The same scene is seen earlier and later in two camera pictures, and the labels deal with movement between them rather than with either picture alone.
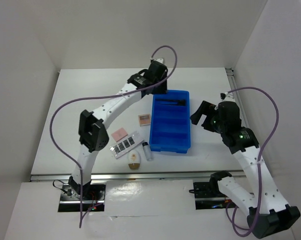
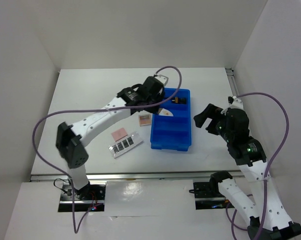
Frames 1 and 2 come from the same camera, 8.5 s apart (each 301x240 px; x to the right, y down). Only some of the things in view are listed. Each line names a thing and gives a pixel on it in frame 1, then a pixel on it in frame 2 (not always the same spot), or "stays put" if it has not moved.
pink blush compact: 144,119 stays put
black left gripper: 162,89 -> 153,109
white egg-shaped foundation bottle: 134,160 -> 164,112
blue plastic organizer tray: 170,122 stays put
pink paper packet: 119,134 stays put
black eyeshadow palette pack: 127,144 stays put
